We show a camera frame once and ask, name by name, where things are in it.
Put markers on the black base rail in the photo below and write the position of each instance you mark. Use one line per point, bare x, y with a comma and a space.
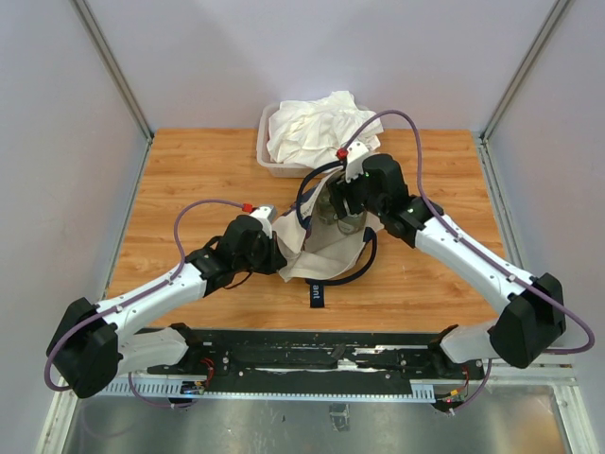
304, 365

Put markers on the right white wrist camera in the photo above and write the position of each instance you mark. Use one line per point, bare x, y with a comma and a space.
353, 158

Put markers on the white plastic basket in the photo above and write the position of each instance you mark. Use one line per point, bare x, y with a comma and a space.
264, 159

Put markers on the cream canvas tote bag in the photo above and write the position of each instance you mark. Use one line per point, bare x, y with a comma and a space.
319, 254

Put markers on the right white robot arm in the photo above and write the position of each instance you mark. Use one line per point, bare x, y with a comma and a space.
528, 307

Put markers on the crumpled white cloth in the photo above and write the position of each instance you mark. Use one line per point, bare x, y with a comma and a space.
309, 133

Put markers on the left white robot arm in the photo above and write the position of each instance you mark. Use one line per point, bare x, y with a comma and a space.
94, 343

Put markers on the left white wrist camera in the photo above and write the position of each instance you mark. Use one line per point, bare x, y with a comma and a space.
266, 214

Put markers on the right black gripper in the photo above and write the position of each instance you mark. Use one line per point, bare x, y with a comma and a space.
342, 189

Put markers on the green cap glass bottle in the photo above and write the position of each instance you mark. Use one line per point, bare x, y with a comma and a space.
327, 214

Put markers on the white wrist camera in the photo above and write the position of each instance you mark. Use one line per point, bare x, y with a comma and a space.
266, 214
353, 158

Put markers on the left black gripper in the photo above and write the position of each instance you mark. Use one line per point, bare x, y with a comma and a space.
276, 259

